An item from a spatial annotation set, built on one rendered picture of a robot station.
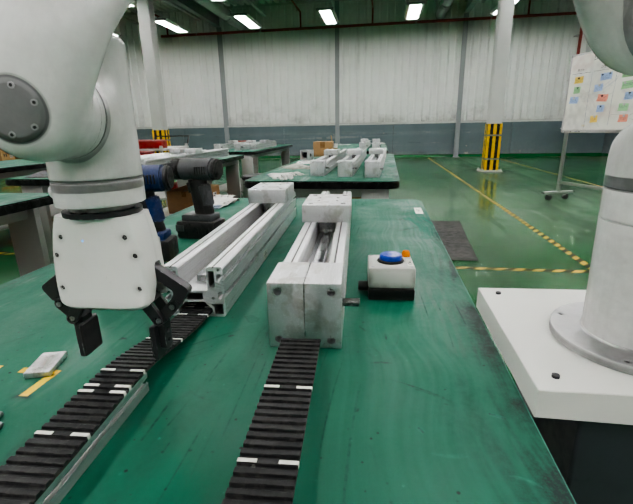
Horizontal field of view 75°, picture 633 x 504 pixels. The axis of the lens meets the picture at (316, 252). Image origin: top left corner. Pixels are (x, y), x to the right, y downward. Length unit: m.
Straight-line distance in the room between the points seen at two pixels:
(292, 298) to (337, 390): 0.14
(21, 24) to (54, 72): 0.03
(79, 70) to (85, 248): 0.18
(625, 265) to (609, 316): 0.06
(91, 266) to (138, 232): 0.06
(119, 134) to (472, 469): 0.44
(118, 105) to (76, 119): 0.08
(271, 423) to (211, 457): 0.07
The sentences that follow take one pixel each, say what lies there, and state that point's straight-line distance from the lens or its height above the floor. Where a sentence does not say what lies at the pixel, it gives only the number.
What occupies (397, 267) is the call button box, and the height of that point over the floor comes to 0.84.
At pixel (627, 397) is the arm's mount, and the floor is 0.81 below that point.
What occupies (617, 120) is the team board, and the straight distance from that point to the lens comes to 6.37.
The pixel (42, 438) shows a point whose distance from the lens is 0.47.
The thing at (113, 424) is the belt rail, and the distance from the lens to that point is 0.49.
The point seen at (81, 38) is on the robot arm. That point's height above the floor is 1.13.
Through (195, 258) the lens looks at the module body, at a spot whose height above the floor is 0.85.
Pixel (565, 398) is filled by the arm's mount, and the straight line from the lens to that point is 0.51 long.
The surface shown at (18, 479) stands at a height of 0.81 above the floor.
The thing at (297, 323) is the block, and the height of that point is 0.82.
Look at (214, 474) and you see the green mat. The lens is 0.42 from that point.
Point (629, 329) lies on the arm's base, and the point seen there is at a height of 0.85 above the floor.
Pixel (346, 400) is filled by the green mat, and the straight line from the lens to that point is 0.49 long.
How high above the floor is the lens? 1.07
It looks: 17 degrees down
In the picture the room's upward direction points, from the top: 1 degrees counter-clockwise
